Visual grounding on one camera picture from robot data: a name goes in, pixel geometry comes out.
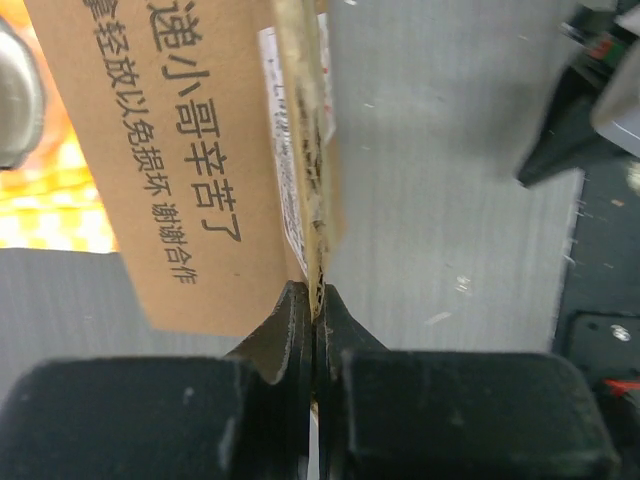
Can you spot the orange checkered cloth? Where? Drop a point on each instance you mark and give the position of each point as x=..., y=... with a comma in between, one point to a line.
x=51, y=202

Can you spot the white ceramic bowl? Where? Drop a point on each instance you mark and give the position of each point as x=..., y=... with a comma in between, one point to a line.
x=23, y=99

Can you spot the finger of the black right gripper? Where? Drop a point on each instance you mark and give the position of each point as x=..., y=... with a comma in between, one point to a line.
x=567, y=140

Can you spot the brown cardboard express box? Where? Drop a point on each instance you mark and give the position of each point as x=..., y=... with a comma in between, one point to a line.
x=209, y=131

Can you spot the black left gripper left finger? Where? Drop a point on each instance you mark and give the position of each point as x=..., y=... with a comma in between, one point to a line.
x=241, y=416

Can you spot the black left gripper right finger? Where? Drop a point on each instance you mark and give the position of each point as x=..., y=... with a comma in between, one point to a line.
x=393, y=414

